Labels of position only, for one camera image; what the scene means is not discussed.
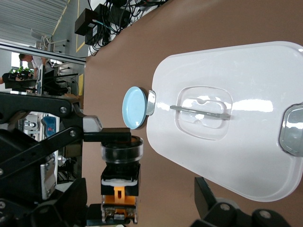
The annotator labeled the person in white shirt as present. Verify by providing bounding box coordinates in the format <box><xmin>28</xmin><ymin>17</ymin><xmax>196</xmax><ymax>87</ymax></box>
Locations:
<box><xmin>18</xmin><ymin>53</ymin><xmax>52</xmax><ymax>81</ymax></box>

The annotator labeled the aluminium frame beam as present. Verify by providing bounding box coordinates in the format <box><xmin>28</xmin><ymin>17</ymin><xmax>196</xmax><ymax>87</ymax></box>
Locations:
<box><xmin>0</xmin><ymin>40</ymin><xmax>87</xmax><ymax>65</ymax></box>

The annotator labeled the light blue round plate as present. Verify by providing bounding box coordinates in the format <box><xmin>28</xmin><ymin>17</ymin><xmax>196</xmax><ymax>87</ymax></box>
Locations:
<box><xmin>121</xmin><ymin>86</ymin><xmax>149</xmax><ymax>131</ymax></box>

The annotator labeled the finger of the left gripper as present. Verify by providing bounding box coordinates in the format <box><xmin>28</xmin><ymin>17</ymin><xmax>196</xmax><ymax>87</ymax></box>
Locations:
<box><xmin>81</xmin><ymin>115</ymin><xmax>133</xmax><ymax>143</ymax></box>
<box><xmin>86</xmin><ymin>204</ymin><xmax>103</xmax><ymax>226</ymax></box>

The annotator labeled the black power adapter box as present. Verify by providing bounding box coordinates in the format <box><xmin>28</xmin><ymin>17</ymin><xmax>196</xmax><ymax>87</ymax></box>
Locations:
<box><xmin>93</xmin><ymin>2</ymin><xmax>131</xmax><ymax>27</ymax></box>
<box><xmin>74</xmin><ymin>9</ymin><xmax>98</xmax><ymax>37</ymax></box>

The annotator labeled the orange push button switch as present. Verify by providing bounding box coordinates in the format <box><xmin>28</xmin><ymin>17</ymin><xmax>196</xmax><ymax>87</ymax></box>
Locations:
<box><xmin>99</xmin><ymin>134</ymin><xmax>144</xmax><ymax>224</ymax></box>

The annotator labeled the white lidded storage box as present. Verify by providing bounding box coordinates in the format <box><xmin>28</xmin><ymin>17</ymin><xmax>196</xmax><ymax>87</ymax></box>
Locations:
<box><xmin>144</xmin><ymin>41</ymin><xmax>303</xmax><ymax>203</ymax></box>

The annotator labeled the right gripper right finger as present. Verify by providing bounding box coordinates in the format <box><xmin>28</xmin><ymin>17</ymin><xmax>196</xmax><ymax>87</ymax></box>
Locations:
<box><xmin>189</xmin><ymin>176</ymin><xmax>292</xmax><ymax>227</ymax></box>

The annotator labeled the grey box latch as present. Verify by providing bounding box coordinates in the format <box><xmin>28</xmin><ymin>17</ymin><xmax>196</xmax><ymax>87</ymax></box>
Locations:
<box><xmin>146</xmin><ymin>90</ymin><xmax>158</xmax><ymax>116</ymax></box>
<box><xmin>278</xmin><ymin>102</ymin><xmax>303</xmax><ymax>157</ymax></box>

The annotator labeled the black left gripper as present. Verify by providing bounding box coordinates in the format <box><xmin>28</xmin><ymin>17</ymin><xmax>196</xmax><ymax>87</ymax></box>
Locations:
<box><xmin>0</xmin><ymin>92</ymin><xmax>84</xmax><ymax>202</ymax></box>

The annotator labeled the grey lid handle bar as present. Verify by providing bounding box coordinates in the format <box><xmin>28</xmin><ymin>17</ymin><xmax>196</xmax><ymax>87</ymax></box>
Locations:
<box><xmin>169</xmin><ymin>105</ymin><xmax>232</xmax><ymax>121</ymax></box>

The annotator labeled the black cable bundle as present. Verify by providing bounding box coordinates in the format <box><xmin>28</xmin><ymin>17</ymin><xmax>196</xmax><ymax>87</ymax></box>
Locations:
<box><xmin>87</xmin><ymin>0</ymin><xmax>171</xmax><ymax>57</ymax></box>

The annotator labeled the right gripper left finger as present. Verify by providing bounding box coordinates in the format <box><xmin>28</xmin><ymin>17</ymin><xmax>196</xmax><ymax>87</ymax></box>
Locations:
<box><xmin>0</xmin><ymin>178</ymin><xmax>88</xmax><ymax>227</ymax></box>

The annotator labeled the green potted plant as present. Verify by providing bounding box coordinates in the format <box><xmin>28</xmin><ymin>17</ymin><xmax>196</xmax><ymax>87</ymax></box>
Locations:
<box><xmin>9</xmin><ymin>66</ymin><xmax>32</xmax><ymax>78</ymax></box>

